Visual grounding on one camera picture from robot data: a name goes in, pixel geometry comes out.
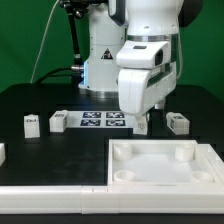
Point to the white front obstacle wall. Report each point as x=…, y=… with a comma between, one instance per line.
x=194, y=198

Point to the AprilTag marker sheet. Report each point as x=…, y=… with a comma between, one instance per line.
x=111, y=119

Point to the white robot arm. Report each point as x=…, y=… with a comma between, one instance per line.
x=112, y=23

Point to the white obstacle wall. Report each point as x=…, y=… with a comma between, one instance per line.
x=214, y=160
x=194, y=198
x=2, y=153

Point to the white square tabletop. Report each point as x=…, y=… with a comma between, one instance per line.
x=158, y=162

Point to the white left obstacle wall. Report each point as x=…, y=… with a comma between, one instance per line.
x=2, y=153

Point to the white right obstacle wall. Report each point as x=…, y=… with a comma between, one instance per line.
x=214, y=160

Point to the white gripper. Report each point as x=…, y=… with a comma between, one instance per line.
x=147, y=76

